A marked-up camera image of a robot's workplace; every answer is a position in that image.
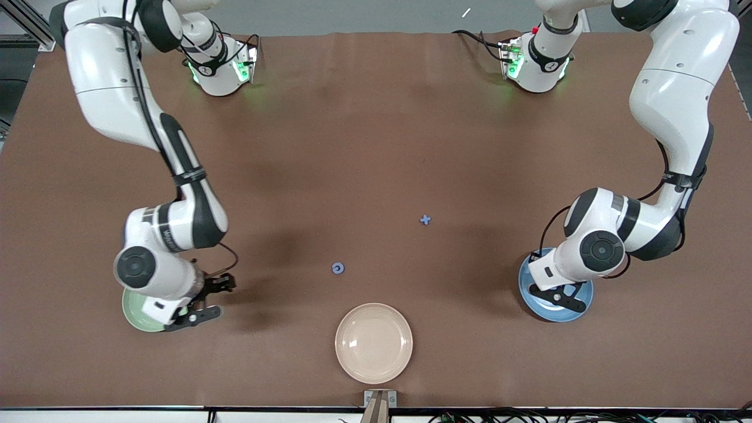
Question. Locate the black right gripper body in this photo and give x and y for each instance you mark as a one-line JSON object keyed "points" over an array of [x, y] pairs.
{"points": [[212, 285]]}

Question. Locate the blue letter G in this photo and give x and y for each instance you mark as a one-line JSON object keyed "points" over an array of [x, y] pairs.
{"points": [[335, 270]]}

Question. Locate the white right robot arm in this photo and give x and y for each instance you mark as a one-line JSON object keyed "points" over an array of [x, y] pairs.
{"points": [[106, 76]]}

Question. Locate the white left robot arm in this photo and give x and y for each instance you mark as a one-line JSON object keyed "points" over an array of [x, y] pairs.
{"points": [[675, 88]]}

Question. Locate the blue plate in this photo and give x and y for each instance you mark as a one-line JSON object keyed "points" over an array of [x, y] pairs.
{"points": [[552, 316]]}

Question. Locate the green plate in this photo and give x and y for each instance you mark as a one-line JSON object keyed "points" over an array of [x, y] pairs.
{"points": [[138, 314]]}

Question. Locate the beige plate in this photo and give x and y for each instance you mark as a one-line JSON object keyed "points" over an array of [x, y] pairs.
{"points": [[373, 343]]}

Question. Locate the white table edge strip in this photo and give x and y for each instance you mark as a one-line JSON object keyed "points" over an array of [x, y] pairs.
{"points": [[117, 417]]}

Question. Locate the brown table mat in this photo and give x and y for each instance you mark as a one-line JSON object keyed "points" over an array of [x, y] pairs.
{"points": [[376, 147]]}

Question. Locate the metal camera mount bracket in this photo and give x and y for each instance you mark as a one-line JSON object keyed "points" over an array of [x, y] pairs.
{"points": [[379, 402]]}

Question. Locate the aluminium frame profile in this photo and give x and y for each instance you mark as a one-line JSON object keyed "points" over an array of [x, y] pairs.
{"points": [[46, 42]]}

